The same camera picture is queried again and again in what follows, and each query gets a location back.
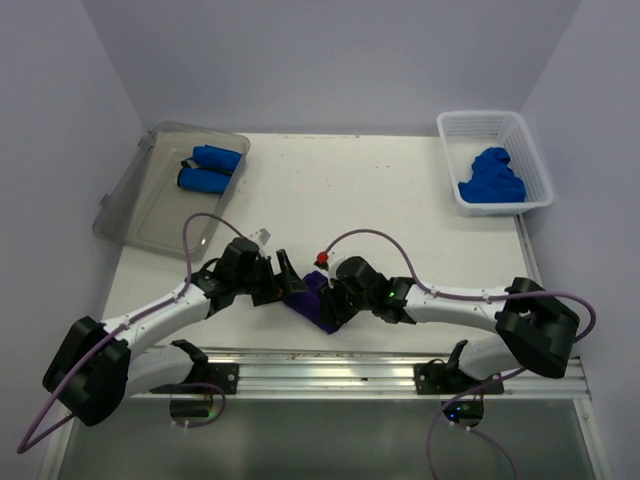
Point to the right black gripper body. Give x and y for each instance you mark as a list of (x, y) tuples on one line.
[(341, 304)]

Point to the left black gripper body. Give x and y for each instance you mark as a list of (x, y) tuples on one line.
[(261, 282)]

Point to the purple towel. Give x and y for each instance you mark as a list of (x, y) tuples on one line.
[(317, 305)]

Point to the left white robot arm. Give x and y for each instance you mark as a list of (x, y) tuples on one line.
[(100, 363)]

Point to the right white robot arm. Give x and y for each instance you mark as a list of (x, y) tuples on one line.
[(526, 326)]

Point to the rolled blue towel lower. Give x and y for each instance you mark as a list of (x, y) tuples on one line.
[(202, 181)]

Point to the rolled blue towel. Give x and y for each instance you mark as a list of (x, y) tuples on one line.
[(216, 159), (202, 181)]

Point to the clear plastic bin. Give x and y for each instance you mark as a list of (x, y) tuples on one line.
[(147, 209)]

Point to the rolled blue towel upper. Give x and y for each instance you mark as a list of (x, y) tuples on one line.
[(216, 159)]

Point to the crumpled blue towel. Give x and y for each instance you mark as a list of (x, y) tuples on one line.
[(492, 180)]

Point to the white plastic basket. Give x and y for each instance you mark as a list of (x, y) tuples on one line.
[(466, 134)]

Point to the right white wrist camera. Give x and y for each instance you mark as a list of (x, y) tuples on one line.
[(329, 261)]

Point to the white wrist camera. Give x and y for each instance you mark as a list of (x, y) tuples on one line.
[(261, 237), (329, 261)]

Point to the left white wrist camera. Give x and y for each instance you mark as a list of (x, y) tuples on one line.
[(261, 237)]

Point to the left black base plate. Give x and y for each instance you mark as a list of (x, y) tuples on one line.
[(225, 376)]

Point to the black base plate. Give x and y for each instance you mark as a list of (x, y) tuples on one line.
[(457, 377), (225, 376)]

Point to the aluminium mounting rail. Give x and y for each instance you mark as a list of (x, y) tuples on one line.
[(265, 374)]

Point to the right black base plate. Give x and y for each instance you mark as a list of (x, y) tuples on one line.
[(457, 377)]

